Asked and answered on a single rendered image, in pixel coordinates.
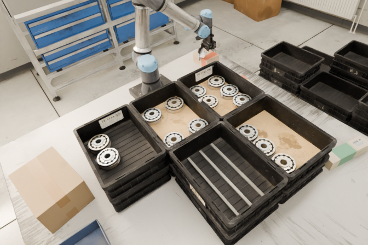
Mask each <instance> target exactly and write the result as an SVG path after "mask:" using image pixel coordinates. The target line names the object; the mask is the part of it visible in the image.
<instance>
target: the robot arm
mask: <svg viewBox="0 0 368 245"><path fill-rule="evenodd" d="M132 5H133V6H134V7H135V43H136V45H135V46H134V48H133V53H132V60H133V62H134V64H135V65H136V67H137V68H138V70H139V72H140V75H141V80H142V87H141V91H142V94H143V95H145V94H147V93H149V92H151V91H153V90H155V89H157V88H159V87H162V86H164V84H163V82H162V81H161V79H160V75H159V69H158V62H157V59H156V58H155V57H154V56H153V55H152V48H151V47H150V8H151V9H153V10H155V11H156V12H159V11H160V12H161V13H163V14H165V15H166V16H168V17H169V18H171V19H173V20H175V21H176V22H178V23H179V24H181V25H182V26H184V28H185V30H186V31H192V32H194V33H195V34H197V36H196V37H195V38H196V40H201V39H203V40H202V42H201V44H200V46H199V49H198V60H199V61H200V58H201V57H202V58H204V57H205V55H204V49H206V50H207V51H208V52H209V50H212V51H213V52H214V50H216V49H215V48H216V41H214V40H213V39H212V38H213V37H214V34H213V33H212V11H211V10H210V9H204V10H202V11H201V12H200V15H198V16H192V15H190V14H189V13H187V12H185V11H184V10H182V9H181V8H179V7H178V6H176V5H175V4H173V3H172V2H171V1H169V0H132ZM203 48H204V49H203ZM216 51H217V50H216Z"/></svg>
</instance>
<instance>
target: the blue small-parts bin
mask: <svg viewBox="0 0 368 245"><path fill-rule="evenodd" d="M58 245H111V243H110V241H109V239H108V237H107V235H106V233H105V231H104V229H103V228H102V226H101V224H100V223H99V221H98V220H97V219H95V220H93V221H92V222H91V223H89V224H88V225H86V226H85V227H83V228H82V229H80V230H79V231H77V232H76V233H74V234H73V235H71V236H70V237H68V238H67V239H65V240H64V241H62V242H61V243H59V244H58Z"/></svg>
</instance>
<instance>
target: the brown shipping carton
mask: <svg viewBox="0 0 368 245"><path fill-rule="evenodd" d="M8 177H9V179H10V180H11V182H12V183H13V184H14V186H15V187H16V189H17V191H18V192H19V194H20V195H21V197H22V198H23V199H24V201H25V202H26V204H27V205H28V207H29V209H30V210H31V212H32V213H33V215H34V216H35V217H36V219H37V220H38V221H39V222H41V223H42V224H43V225H44V226H45V227H46V228H47V229H48V230H49V231H50V232H51V233H52V234H54V233H55V232H56V231H58V229H60V228H61V227H62V226H63V225H65V224H66V223H67V222H68V221H69V220H70V219H72V218H73V217H74V216H75V215H76V214H77V213H79V212H80V211H81V210H82V209H83V208H84V207H86V206H87V205H88V204H89V203H91V201H93V200H94V199H95V197H94V195H93V194H92V192H91V191H90V189H89V188H88V186H87V184H86V183H85V181H84V180H83V179H82V178H81V177H80V175H79V174H78V173H77V172H76V171H75V170H74V169H73V168H72V167H71V166H70V165H69V164H68V163H67V161H66V160H65V159H64V158H63V157H62V156H61V155H60V154H59V153H58V152H57V151H56V150H55V149H54V148H53V146H51V147H50V148H48V149H47V150H45V151H44V152H42V153H41V154H39V155H38V156H36V157H35V158H34V159H32V160H31V161H29V162H28V163H26V164H24V165H23V166H21V167H20V168H18V169H17V170H16V171H14V172H13V173H11V174H10V175H8Z"/></svg>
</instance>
